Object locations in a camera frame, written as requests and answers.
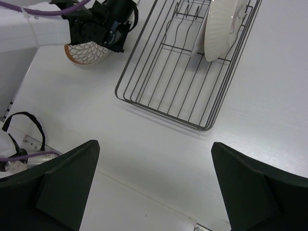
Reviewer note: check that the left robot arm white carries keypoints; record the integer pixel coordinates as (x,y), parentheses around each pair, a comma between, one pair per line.
(62,22)

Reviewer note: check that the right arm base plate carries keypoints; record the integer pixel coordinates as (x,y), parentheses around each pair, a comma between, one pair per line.
(32,146)

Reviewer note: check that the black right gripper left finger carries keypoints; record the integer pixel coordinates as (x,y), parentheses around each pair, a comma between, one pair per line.
(51,196)

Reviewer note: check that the grey wire dish rack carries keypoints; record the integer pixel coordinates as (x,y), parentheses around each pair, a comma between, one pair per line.
(163,76)

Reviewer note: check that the floral plate orange rim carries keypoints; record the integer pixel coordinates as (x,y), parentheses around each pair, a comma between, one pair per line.
(223,22)
(86,53)

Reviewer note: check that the white plate orange sunburst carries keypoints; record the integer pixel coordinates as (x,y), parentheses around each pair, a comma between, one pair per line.
(198,46)

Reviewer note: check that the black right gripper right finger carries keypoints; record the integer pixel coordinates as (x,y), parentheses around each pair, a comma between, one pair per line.
(257,196)

